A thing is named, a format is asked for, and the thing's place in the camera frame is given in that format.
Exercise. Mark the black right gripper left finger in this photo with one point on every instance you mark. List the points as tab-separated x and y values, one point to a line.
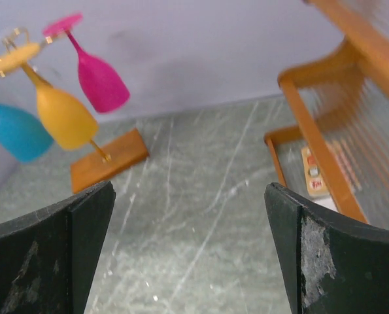
48	257

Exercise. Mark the yellow wine glass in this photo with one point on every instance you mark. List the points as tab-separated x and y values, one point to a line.
64	117

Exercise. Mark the blue wine glass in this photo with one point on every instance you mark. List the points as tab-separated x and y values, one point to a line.
22	134

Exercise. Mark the pink wine glass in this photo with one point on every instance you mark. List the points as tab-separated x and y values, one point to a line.
100	82

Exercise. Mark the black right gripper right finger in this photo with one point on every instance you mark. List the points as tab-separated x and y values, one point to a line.
330	263

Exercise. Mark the gold wire wine glass rack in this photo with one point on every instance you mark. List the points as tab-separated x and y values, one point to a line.
105	162

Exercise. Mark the wooden dish rack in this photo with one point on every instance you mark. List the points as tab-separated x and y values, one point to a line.
341	107

